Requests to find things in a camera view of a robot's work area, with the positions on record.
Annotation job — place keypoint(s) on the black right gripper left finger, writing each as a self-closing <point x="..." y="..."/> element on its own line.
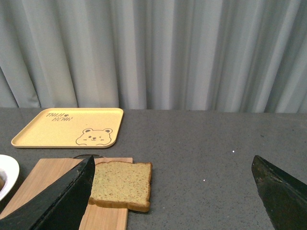
<point x="61" y="206"/>

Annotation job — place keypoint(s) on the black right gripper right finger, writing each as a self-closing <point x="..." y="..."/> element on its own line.
<point x="284" y="197"/>

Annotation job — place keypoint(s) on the white round plate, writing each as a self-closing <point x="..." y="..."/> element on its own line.
<point x="9" y="173"/>

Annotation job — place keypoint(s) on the bread slice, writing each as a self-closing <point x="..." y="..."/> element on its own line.
<point x="119" y="184"/>

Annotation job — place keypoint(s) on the wooden cutting board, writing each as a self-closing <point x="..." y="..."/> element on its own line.
<point x="47" y="171"/>

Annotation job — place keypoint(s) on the yellow bear tray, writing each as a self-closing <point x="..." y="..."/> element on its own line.
<point x="90" y="128"/>

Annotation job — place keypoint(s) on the grey curtain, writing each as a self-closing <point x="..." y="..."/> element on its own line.
<point x="223" y="55"/>

